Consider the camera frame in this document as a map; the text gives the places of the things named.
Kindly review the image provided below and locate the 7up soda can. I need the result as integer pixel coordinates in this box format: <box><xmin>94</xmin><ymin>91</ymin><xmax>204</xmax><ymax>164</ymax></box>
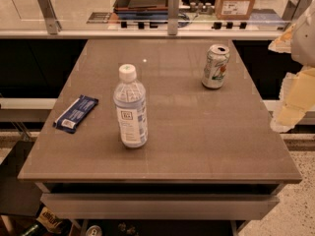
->
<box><xmin>202</xmin><ymin>44</ymin><xmax>230</xmax><ymax>89</ymax></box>

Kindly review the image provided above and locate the blue snack bar wrapper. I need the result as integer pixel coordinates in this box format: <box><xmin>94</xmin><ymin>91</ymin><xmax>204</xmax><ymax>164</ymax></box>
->
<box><xmin>53</xmin><ymin>94</ymin><xmax>98</xmax><ymax>134</ymax></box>

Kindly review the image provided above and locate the middle metal bracket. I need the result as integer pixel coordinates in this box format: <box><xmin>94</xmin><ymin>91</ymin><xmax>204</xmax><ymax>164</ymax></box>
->
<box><xmin>167</xmin><ymin>0</ymin><xmax>179</xmax><ymax>35</ymax></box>

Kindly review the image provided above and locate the right metal bracket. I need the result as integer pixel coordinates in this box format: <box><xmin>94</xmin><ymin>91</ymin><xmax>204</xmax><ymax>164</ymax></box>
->
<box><xmin>282</xmin><ymin>0</ymin><xmax>313</xmax><ymax>22</ymax></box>

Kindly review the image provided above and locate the green glass bottle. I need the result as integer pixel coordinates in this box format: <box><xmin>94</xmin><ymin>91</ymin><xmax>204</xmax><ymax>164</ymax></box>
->
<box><xmin>19</xmin><ymin>223</ymin><xmax>47</xmax><ymax>236</ymax></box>

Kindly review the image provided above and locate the grey table drawer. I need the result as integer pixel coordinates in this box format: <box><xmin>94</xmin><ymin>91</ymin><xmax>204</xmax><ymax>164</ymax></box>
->
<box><xmin>41</xmin><ymin>194</ymin><xmax>279</xmax><ymax>220</ymax></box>

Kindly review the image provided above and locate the clear blue-label plastic bottle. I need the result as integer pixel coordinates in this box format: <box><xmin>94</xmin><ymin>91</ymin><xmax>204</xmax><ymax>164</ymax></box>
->
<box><xmin>113</xmin><ymin>64</ymin><xmax>148</xmax><ymax>148</ymax></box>

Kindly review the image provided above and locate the cardboard box with label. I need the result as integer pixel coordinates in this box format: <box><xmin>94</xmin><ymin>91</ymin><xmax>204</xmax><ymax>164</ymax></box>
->
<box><xmin>215</xmin><ymin>0</ymin><xmax>255</xmax><ymax>20</ymax></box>

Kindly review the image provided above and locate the metal bracket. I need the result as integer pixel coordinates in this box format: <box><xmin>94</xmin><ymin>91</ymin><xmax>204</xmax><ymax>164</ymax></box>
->
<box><xmin>282</xmin><ymin>0</ymin><xmax>313</xmax><ymax>22</ymax></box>
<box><xmin>167</xmin><ymin>0</ymin><xmax>179</xmax><ymax>35</ymax></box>
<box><xmin>37</xmin><ymin>0</ymin><xmax>61</xmax><ymax>34</ymax></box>

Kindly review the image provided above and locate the left metal bracket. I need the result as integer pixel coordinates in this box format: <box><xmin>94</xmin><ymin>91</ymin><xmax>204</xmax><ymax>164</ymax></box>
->
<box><xmin>37</xmin><ymin>0</ymin><xmax>61</xmax><ymax>34</ymax></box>

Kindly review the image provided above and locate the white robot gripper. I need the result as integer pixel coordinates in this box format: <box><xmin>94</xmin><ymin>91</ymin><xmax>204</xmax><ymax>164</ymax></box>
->
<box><xmin>268</xmin><ymin>0</ymin><xmax>315</xmax><ymax>133</ymax></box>

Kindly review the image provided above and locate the dark tray stack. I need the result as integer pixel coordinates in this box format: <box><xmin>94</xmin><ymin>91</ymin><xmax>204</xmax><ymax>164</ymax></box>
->
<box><xmin>113</xmin><ymin>0</ymin><xmax>168</xmax><ymax>21</ymax></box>

